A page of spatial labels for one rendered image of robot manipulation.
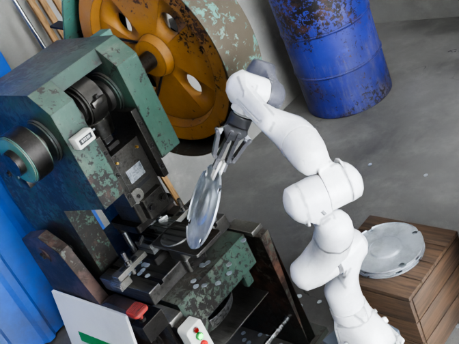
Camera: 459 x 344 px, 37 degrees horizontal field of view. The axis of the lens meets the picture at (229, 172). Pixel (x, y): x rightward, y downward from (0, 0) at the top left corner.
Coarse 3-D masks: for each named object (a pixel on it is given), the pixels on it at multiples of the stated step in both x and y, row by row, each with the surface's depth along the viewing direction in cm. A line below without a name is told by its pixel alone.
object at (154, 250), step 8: (160, 224) 262; (168, 224) 260; (144, 232) 262; (152, 232) 264; (160, 232) 257; (136, 240) 259; (144, 240) 257; (152, 240) 255; (144, 248) 257; (152, 248) 254
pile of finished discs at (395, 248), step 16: (384, 224) 276; (400, 224) 273; (368, 240) 272; (384, 240) 267; (400, 240) 264; (416, 240) 261; (368, 256) 264; (384, 256) 260; (400, 256) 257; (416, 256) 253; (368, 272) 256; (384, 272) 253; (400, 272) 254
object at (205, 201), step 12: (204, 180) 235; (216, 180) 223; (204, 192) 229; (216, 192) 220; (192, 204) 241; (204, 204) 226; (216, 204) 217; (192, 216) 237; (204, 216) 223; (192, 228) 234; (204, 228) 222; (192, 240) 230; (204, 240) 218
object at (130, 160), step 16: (112, 144) 238; (128, 144) 238; (128, 160) 238; (144, 160) 243; (128, 176) 239; (144, 176) 244; (144, 192) 244; (160, 192) 246; (128, 208) 244; (144, 208) 242; (160, 208) 246
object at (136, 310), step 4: (132, 304) 230; (136, 304) 229; (140, 304) 228; (144, 304) 227; (128, 308) 229; (132, 308) 228; (136, 308) 227; (140, 308) 226; (144, 308) 226; (128, 312) 227; (132, 312) 226; (136, 312) 225; (140, 312) 225; (144, 312) 226; (128, 316) 227; (132, 316) 225; (136, 316) 224; (140, 316) 224
